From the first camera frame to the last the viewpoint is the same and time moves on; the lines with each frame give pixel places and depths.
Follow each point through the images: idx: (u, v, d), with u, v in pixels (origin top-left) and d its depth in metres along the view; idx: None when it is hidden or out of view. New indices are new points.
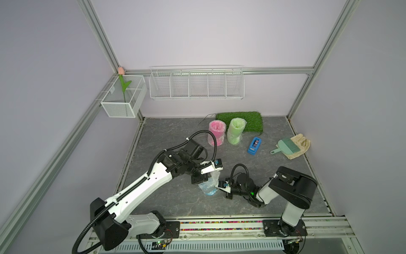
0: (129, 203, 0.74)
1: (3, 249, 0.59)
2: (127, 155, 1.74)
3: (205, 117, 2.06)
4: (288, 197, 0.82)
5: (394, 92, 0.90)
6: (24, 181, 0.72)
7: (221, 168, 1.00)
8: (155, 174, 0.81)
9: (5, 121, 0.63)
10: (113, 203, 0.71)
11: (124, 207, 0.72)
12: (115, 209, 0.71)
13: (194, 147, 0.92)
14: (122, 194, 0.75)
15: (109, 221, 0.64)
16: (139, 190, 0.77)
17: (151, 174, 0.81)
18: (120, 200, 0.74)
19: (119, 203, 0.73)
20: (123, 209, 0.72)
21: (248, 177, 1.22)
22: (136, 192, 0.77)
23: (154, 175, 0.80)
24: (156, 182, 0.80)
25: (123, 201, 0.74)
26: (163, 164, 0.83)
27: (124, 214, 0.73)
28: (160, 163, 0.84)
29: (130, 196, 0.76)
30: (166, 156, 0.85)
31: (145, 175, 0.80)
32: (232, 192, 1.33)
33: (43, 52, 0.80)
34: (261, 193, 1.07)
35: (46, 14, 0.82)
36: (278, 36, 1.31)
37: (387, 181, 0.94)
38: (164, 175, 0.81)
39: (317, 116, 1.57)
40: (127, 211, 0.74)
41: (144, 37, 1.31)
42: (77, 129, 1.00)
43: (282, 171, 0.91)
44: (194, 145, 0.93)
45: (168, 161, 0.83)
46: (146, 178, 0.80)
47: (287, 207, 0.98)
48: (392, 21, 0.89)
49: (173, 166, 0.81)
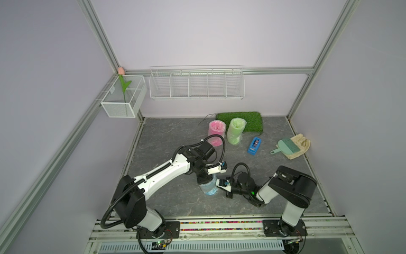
0: (155, 182, 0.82)
1: (3, 249, 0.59)
2: (127, 155, 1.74)
3: (205, 117, 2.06)
4: (287, 195, 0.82)
5: (394, 92, 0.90)
6: (23, 181, 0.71)
7: (225, 169, 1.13)
8: (177, 162, 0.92)
9: (6, 121, 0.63)
10: (143, 180, 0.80)
11: (151, 185, 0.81)
12: (144, 186, 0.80)
13: (208, 147, 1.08)
14: (150, 174, 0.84)
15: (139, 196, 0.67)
16: (165, 172, 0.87)
17: (175, 161, 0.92)
18: (148, 179, 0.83)
19: (147, 182, 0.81)
20: (150, 187, 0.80)
21: (249, 177, 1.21)
22: (162, 173, 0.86)
23: (177, 163, 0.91)
24: (178, 168, 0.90)
25: (150, 181, 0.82)
26: (183, 156, 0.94)
27: (150, 191, 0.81)
28: (181, 155, 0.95)
29: (156, 177, 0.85)
30: (185, 150, 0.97)
31: (169, 162, 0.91)
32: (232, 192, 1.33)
33: (42, 52, 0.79)
34: (261, 192, 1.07)
35: (46, 13, 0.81)
36: (278, 36, 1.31)
37: (388, 181, 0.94)
38: (184, 165, 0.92)
39: (317, 116, 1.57)
40: (153, 190, 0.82)
41: (144, 37, 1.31)
42: (77, 129, 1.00)
43: (282, 170, 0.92)
44: (208, 146, 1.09)
45: (188, 154, 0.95)
46: (170, 163, 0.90)
47: (287, 207, 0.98)
48: (392, 21, 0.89)
49: (192, 159, 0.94)
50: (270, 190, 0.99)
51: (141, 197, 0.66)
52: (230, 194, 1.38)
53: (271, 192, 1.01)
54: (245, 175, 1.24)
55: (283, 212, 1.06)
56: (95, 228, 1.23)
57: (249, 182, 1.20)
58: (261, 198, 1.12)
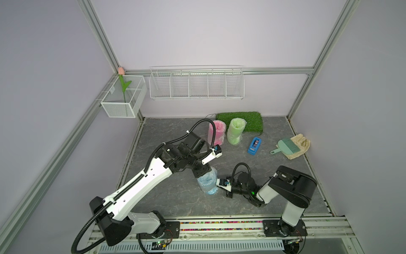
0: (126, 202, 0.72)
1: (2, 249, 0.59)
2: (127, 155, 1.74)
3: (205, 117, 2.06)
4: (287, 195, 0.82)
5: (394, 92, 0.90)
6: (23, 181, 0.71)
7: (221, 153, 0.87)
8: (152, 171, 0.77)
9: (6, 120, 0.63)
10: (111, 202, 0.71)
11: (121, 206, 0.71)
12: (113, 208, 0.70)
13: (195, 141, 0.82)
14: (120, 192, 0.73)
15: (108, 222, 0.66)
16: (136, 188, 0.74)
17: (149, 170, 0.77)
18: (118, 199, 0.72)
19: (116, 202, 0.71)
20: (121, 208, 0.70)
21: (250, 177, 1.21)
22: (134, 189, 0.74)
23: (151, 172, 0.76)
24: (154, 179, 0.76)
25: (120, 200, 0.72)
26: (161, 160, 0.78)
27: (123, 211, 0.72)
28: (158, 159, 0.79)
29: (127, 194, 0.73)
30: (164, 151, 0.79)
31: (141, 173, 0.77)
32: (232, 192, 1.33)
33: (42, 52, 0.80)
34: (261, 192, 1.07)
35: (46, 13, 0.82)
36: (278, 36, 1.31)
37: (387, 181, 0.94)
38: (163, 170, 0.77)
39: (317, 116, 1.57)
40: (126, 209, 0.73)
41: (144, 37, 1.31)
42: (76, 129, 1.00)
43: (282, 170, 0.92)
44: (195, 138, 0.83)
45: (166, 156, 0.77)
46: (143, 175, 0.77)
47: (287, 207, 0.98)
48: (392, 21, 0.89)
49: (171, 161, 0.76)
50: (271, 190, 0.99)
51: (109, 223, 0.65)
52: (230, 194, 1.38)
53: (271, 192, 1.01)
54: (245, 175, 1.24)
55: (283, 212, 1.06)
56: (95, 228, 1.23)
57: (250, 182, 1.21)
58: (261, 198, 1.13)
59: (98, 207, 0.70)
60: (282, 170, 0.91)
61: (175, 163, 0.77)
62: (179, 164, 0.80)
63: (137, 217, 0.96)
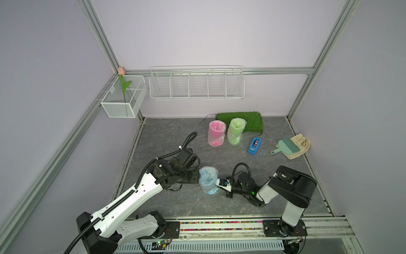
0: (114, 218, 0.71)
1: (3, 249, 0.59)
2: (127, 155, 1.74)
3: (205, 117, 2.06)
4: (287, 195, 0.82)
5: (394, 92, 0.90)
6: (22, 182, 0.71)
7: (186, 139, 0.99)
8: (143, 186, 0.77)
9: (5, 120, 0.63)
10: (99, 218, 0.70)
11: (109, 222, 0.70)
12: (100, 224, 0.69)
13: (186, 157, 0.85)
14: (109, 209, 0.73)
15: (93, 239, 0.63)
16: (125, 204, 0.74)
17: (140, 186, 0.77)
18: (105, 215, 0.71)
19: (104, 218, 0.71)
20: (108, 224, 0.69)
21: (250, 177, 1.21)
22: (123, 205, 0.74)
23: (142, 188, 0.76)
24: (145, 194, 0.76)
25: (109, 217, 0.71)
26: (152, 175, 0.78)
27: (111, 228, 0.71)
28: (150, 174, 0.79)
29: (116, 210, 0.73)
30: (155, 166, 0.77)
31: (132, 188, 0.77)
32: (232, 192, 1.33)
33: (42, 52, 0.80)
34: (261, 191, 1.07)
35: (46, 13, 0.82)
36: (278, 36, 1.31)
37: (387, 181, 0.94)
38: (153, 187, 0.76)
39: (317, 116, 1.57)
40: (114, 226, 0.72)
41: (145, 37, 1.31)
42: (76, 130, 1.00)
43: (282, 170, 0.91)
44: (187, 155, 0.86)
45: (158, 172, 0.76)
46: (134, 191, 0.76)
47: (287, 207, 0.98)
48: (392, 21, 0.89)
49: (163, 178, 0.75)
50: (271, 190, 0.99)
51: (95, 241, 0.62)
52: (231, 194, 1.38)
53: (271, 192, 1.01)
54: (245, 175, 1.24)
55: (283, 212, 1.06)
56: None
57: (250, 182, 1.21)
58: (261, 198, 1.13)
59: (84, 224, 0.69)
60: (282, 170, 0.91)
61: (166, 180, 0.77)
62: (169, 180, 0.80)
63: (127, 228, 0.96)
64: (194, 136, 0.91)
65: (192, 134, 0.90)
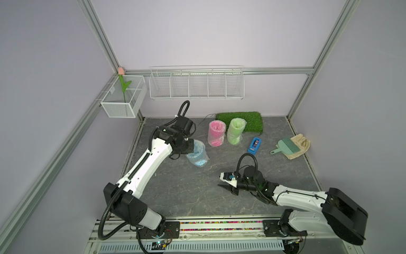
0: (140, 179, 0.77)
1: (3, 249, 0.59)
2: (127, 155, 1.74)
3: (205, 117, 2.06)
4: (334, 225, 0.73)
5: (394, 91, 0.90)
6: (22, 181, 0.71)
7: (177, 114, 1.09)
8: (156, 148, 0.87)
9: (7, 119, 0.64)
10: (127, 182, 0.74)
11: (137, 182, 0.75)
12: (129, 186, 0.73)
13: (185, 121, 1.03)
14: (132, 173, 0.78)
15: (129, 197, 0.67)
16: (147, 165, 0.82)
17: (153, 149, 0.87)
18: (131, 178, 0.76)
19: (131, 181, 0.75)
20: (137, 184, 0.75)
21: (257, 171, 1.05)
22: (144, 166, 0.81)
23: (156, 149, 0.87)
24: (159, 155, 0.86)
25: (135, 179, 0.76)
26: (160, 139, 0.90)
27: (140, 189, 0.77)
28: (157, 139, 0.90)
29: (140, 172, 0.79)
30: (161, 132, 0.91)
31: (147, 152, 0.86)
32: (238, 187, 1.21)
33: (43, 52, 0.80)
34: (295, 199, 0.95)
35: (46, 14, 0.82)
36: (278, 37, 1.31)
37: (387, 180, 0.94)
38: (165, 146, 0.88)
39: (317, 116, 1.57)
40: (141, 186, 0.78)
41: (145, 37, 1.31)
42: (77, 129, 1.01)
43: (338, 194, 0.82)
44: (184, 120, 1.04)
45: (165, 135, 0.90)
46: (148, 153, 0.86)
47: (310, 220, 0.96)
48: (391, 21, 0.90)
49: (171, 138, 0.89)
50: (317, 209, 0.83)
51: (131, 198, 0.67)
52: (236, 190, 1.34)
53: (310, 206, 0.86)
54: (251, 169, 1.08)
55: (299, 216, 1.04)
56: (95, 228, 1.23)
57: (257, 177, 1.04)
58: (281, 201, 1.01)
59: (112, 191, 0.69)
60: (335, 194, 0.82)
61: (174, 139, 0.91)
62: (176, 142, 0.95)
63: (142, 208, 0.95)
64: (187, 104, 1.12)
65: (184, 103, 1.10)
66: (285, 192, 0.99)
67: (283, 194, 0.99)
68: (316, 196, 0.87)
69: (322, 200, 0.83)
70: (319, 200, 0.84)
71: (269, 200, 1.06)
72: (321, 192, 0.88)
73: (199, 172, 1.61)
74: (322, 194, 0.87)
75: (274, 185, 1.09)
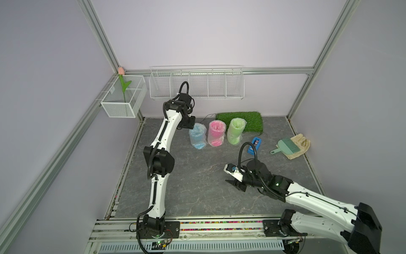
0: (167, 139, 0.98)
1: (2, 249, 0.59)
2: (127, 155, 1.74)
3: (205, 117, 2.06)
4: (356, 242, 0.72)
5: (394, 91, 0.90)
6: (22, 182, 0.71)
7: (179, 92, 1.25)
8: (172, 117, 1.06)
9: (7, 120, 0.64)
10: (158, 142, 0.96)
11: (165, 141, 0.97)
12: (162, 145, 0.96)
13: (186, 96, 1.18)
14: (159, 136, 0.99)
15: (164, 152, 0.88)
16: (169, 128, 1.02)
17: (169, 118, 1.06)
18: (161, 139, 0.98)
19: (161, 141, 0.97)
20: (166, 143, 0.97)
21: (258, 163, 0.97)
22: (167, 131, 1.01)
23: (172, 117, 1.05)
24: (175, 121, 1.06)
25: (163, 139, 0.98)
26: (172, 110, 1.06)
27: (168, 146, 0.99)
28: (169, 110, 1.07)
29: (165, 135, 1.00)
30: (171, 104, 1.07)
31: (165, 120, 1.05)
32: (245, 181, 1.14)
33: (44, 52, 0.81)
34: (314, 205, 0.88)
35: (46, 14, 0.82)
36: (278, 37, 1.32)
37: (387, 181, 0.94)
38: (177, 115, 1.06)
39: (317, 116, 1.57)
40: (168, 144, 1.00)
41: (145, 36, 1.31)
42: (77, 129, 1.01)
43: (367, 211, 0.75)
44: (186, 95, 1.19)
45: (174, 106, 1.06)
46: (167, 121, 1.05)
47: (311, 225, 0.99)
48: (391, 21, 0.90)
49: (180, 108, 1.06)
50: (341, 221, 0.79)
51: (166, 152, 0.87)
52: (242, 187, 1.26)
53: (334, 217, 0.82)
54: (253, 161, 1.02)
55: (304, 219, 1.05)
56: (95, 228, 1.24)
57: (260, 169, 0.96)
58: (296, 202, 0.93)
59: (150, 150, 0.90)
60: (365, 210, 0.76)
61: (183, 109, 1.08)
62: (185, 111, 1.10)
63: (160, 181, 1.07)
64: (186, 85, 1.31)
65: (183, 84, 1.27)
66: (304, 194, 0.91)
67: (301, 196, 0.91)
68: (344, 209, 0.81)
69: (352, 215, 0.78)
70: (348, 215, 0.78)
71: (279, 196, 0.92)
72: (350, 206, 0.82)
73: (199, 172, 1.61)
74: (351, 208, 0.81)
75: (286, 182, 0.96)
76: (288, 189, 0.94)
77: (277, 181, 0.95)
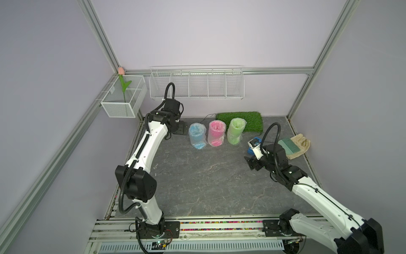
0: (147, 156, 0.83)
1: (3, 248, 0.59)
2: (127, 155, 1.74)
3: (205, 117, 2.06)
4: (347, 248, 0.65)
5: (394, 90, 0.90)
6: (22, 181, 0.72)
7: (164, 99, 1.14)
8: (154, 129, 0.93)
9: (8, 119, 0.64)
10: (135, 160, 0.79)
11: (145, 159, 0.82)
12: (139, 163, 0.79)
13: (173, 102, 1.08)
14: (137, 153, 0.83)
15: (141, 173, 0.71)
16: (151, 144, 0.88)
17: (151, 130, 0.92)
18: (138, 156, 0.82)
19: (139, 159, 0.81)
20: (146, 161, 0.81)
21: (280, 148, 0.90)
22: (147, 146, 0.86)
23: (155, 130, 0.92)
24: (158, 135, 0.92)
25: (141, 156, 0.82)
26: (156, 121, 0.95)
27: (148, 164, 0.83)
28: (153, 122, 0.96)
29: (144, 151, 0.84)
30: (154, 115, 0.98)
31: (147, 133, 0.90)
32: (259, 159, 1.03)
33: (44, 52, 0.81)
34: (321, 201, 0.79)
35: (46, 13, 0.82)
36: (278, 37, 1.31)
37: (388, 180, 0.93)
38: (162, 127, 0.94)
39: (317, 116, 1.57)
40: (148, 162, 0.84)
41: (145, 36, 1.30)
42: (77, 129, 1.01)
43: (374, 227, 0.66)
44: (173, 101, 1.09)
45: (158, 118, 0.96)
46: (148, 135, 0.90)
47: (311, 228, 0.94)
48: (391, 21, 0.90)
49: (165, 120, 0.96)
50: (340, 225, 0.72)
51: (143, 173, 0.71)
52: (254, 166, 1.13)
53: (334, 219, 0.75)
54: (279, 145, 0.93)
55: (304, 220, 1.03)
56: (95, 228, 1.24)
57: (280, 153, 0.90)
58: (302, 193, 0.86)
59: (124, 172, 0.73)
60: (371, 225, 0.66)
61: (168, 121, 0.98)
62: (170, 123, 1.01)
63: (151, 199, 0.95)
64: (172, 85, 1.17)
65: (168, 84, 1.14)
66: (313, 189, 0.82)
67: (310, 190, 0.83)
68: (349, 216, 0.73)
69: (354, 224, 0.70)
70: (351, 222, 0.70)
71: (287, 182, 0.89)
72: (357, 216, 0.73)
73: (199, 172, 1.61)
74: (357, 218, 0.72)
75: (300, 173, 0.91)
76: (298, 180, 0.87)
77: (292, 169, 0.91)
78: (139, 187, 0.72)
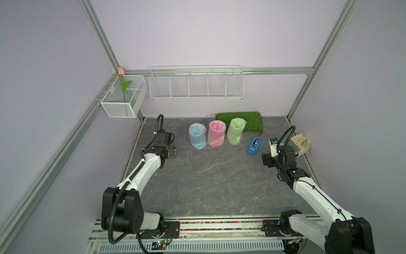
0: (139, 180, 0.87)
1: (3, 249, 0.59)
2: (127, 155, 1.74)
3: (205, 117, 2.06)
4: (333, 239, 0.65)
5: (394, 91, 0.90)
6: (22, 182, 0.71)
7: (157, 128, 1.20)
8: (148, 160, 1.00)
9: (7, 119, 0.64)
10: (128, 182, 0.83)
11: (137, 183, 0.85)
12: (131, 186, 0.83)
13: (165, 135, 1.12)
14: (131, 175, 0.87)
15: (132, 194, 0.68)
16: (144, 170, 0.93)
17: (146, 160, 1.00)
18: (132, 179, 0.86)
19: (132, 182, 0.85)
20: (138, 183, 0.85)
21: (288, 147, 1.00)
22: (141, 172, 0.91)
23: (149, 161, 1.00)
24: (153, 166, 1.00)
25: (135, 180, 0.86)
26: (150, 155, 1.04)
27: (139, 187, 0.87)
28: (147, 154, 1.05)
29: (138, 175, 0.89)
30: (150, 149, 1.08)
31: (141, 161, 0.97)
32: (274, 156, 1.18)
33: (43, 52, 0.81)
34: (316, 197, 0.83)
35: (46, 12, 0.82)
36: (279, 37, 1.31)
37: (387, 181, 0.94)
38: (155, 161, 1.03)
39: (317, 116, 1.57)
40: (140, 186, 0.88)
41: (145, 36, 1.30)
42: (77, 129, 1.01)
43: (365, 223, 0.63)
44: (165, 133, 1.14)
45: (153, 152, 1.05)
46: (144, 162, 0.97)
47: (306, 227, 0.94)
48: (391, 21, 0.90)
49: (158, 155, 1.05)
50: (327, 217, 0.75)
51: (135, 193, 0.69)
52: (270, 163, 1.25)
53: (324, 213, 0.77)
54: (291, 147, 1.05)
55: (304, 219, 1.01)
56: (95, 228, 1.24)
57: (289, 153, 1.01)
58: (302, 191, 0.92)
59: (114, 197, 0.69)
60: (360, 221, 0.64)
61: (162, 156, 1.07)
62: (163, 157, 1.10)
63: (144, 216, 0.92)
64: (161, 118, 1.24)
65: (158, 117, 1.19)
66: (311, 187, 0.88)
67: (307, 187, 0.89)
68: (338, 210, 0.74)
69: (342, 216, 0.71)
70: (338, 215, 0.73)
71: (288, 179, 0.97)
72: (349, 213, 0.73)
73: (199, 172, 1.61)
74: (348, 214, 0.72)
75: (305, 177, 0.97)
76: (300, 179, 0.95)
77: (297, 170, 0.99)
78: (130, 212, 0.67)
